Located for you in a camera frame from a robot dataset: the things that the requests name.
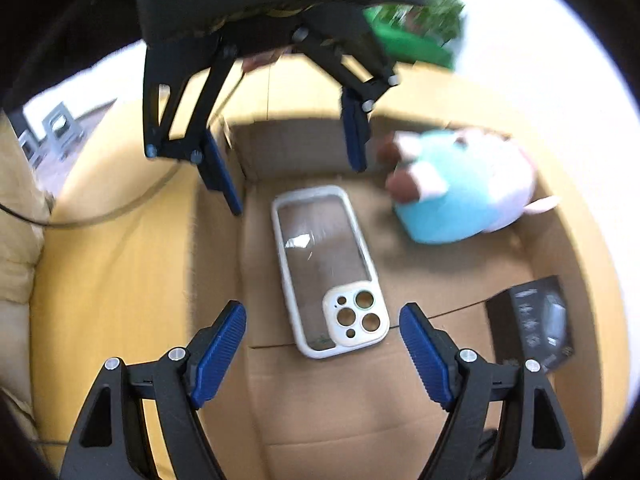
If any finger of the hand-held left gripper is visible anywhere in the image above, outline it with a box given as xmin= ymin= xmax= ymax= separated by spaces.
xmin=142 ymin=30 xmax=244 ymax=217
xmin=290 ymin=7 xmax=401 ymax=173

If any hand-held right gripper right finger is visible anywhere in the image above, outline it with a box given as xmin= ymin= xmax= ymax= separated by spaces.
xmin=398 ymin=302 xmax=583 ymax=480

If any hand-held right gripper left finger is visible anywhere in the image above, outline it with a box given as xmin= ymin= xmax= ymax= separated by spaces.
xmin=60 ymin=300 xmax=248 ymax=480

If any shallow brown cardboard box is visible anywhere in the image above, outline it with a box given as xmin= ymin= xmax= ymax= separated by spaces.
xmin=190 ymin=110 xmax=606 ymax=480

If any black product box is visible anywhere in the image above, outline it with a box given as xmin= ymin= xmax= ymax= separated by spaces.
xmin=485 ymin=275 xmax=578 ymax=375

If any white clear phone case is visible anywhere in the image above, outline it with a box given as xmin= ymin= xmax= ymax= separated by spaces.
xmin=271 ymin=185 xmax=391 ymax=360

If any green cloth covered table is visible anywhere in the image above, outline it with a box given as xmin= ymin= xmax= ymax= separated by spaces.
xmin=362 ymin=5 xmax=456 ymax=68

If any blue and pink plush toy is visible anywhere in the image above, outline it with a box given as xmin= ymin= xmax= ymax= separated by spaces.
xmin=377 ymin=129 xmax=561 ymax=246

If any large potted green plant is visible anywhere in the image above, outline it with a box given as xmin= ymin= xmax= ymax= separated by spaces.
xmin=410 ymin=0 xmax=466 ymax=43

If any grey chair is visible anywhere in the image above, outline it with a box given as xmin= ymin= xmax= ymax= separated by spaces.
xmin=42 ymin=102 xmax=86 ymax=150
xmin=17 ymin=130 xmax=49 ymax=167

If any beige sofa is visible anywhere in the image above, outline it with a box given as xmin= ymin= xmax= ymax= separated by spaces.
xmin=0 ymin=115 xmax=53 ymax=411

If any black cable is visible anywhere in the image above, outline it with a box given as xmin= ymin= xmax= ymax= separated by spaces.
xmin=0 ymin=160 xmax=186 ymax=227

